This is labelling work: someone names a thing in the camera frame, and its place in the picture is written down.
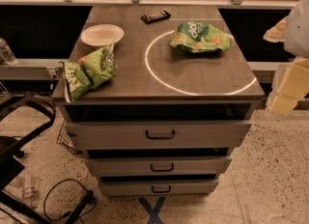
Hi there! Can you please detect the wire mesh basket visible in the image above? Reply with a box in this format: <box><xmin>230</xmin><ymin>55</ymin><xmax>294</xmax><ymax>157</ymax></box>
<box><xmin>56</xmin><ymin>122</ymin><xmax>80</xmax><ymax>155</ymax></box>

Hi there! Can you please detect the clear plastic bottle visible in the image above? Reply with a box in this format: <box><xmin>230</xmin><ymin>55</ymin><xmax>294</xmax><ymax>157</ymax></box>
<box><xmin>0</xmin><ymin>38</ymin><xmax>17</xmax><ymax>65</ymax></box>

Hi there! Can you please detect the crumpled green snack bag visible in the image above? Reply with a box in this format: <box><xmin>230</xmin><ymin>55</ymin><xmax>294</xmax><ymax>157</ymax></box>
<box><xmin>63</xmin><ymin>43</ymin><xmax>116</xmax><ymax>103</ymax></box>

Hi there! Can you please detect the black office chair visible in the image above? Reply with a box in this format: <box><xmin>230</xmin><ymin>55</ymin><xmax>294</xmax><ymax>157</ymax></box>
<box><xmin>0</xmin><ymin>92</ymin><xmax>56</xmax><ymax>224</ymax></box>

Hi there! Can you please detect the grey drawer cabinet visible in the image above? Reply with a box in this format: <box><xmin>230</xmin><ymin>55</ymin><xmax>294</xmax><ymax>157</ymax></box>
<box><xmin>53</xmin><ymin>5</ymin><xmax>264</xmax><ymax>183</ymax></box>

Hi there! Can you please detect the white paper plate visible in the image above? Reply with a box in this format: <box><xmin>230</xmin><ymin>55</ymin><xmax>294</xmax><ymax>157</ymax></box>
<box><xmin>80</xmin><ymin>24</ymin><xmax>125</xmax><ymax>47</ymax></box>

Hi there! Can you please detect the middle grey drawer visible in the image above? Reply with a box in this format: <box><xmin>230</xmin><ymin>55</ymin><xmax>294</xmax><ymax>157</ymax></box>
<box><xmin>86</xmin><ymin>156</ymin><xmax>232</xmax><ymax>177</ymax></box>

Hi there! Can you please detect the black candy bar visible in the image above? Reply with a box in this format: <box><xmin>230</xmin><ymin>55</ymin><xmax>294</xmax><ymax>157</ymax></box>
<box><xmin>140</xmin><ymin>11</ymin><xmax>171</xmax><ymax>24</ymax></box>

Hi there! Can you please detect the top grey drawer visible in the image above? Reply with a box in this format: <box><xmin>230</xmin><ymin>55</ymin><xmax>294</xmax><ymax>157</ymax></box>
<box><xmin>66</xmin><ymin>120</ymin><xmax>251</xmax><ymax>150</ymax></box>

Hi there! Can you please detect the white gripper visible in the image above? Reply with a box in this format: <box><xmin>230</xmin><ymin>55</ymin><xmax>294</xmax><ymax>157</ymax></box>
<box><xmin>263</xmin><ymin>0</ymin><xmax>309</xmax><ymax>116</ymax></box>

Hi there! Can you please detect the black cable on floor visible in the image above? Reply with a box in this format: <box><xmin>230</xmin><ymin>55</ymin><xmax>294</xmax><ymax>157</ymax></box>
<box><xmin>42</xmin><ymin>178</ymin><xmax>98</xmax><ymax>224</ymax></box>

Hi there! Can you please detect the grey drawer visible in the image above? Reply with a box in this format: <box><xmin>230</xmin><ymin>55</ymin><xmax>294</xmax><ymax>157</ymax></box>
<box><xmin>66</xmin><ymin>120</ymin><xmax>251</xmax><ymax>150</ymax></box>
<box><xmin>86</xmin><ymin>156</ymin><xmax>232</xmax><ymax>177</ymax></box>
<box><xmin>98</xmin><ymin>180</ymin><xmax>218</xmax><ymax>197</ymax></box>

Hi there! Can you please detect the green rice chip bag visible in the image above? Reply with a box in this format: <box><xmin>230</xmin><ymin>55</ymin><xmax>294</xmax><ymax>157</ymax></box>
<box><xmin>170</xmin><ymin>21</ymin><xmax>230</xmax><ymax>53</ymax></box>

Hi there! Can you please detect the bottom grey drawer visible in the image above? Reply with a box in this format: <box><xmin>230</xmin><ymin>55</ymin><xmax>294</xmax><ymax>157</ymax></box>
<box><xmin>98</xmin><ymin>180</ymin><xmax>218</xmax><ymax>197</ymax></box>

